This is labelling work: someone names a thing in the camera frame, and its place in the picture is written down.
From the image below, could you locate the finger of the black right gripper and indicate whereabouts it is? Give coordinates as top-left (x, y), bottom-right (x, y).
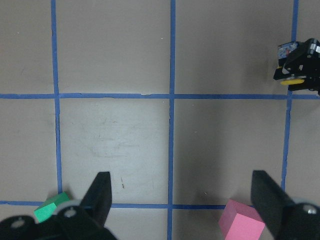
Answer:
top-left (284, 42), bottom-right (310, 78)
top-left (288, 77), bottom-right (320, 95)

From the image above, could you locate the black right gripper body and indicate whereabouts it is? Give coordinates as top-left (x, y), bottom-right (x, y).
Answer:
top-left (306, 38), bottom-right (320, 78)

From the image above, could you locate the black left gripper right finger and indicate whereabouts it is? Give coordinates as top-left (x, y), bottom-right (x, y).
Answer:
top-left (250, 170), bottom-right (320, 240)

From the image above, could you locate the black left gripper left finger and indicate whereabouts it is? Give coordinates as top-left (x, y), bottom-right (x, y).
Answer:
top-left (0, 171), bottom-right (116, 240)

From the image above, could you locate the yellow push button switch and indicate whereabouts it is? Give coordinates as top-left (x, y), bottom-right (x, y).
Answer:
top-left (274, 41), bottom-right (305, 86)

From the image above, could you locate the green foam cube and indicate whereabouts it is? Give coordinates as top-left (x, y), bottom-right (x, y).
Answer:
top-left (33, 192), bottom-right (70, 223)

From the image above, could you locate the pink foam cube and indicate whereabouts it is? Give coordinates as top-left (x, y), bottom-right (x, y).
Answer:
top-left (218, 199), bottom-right (266, 240)

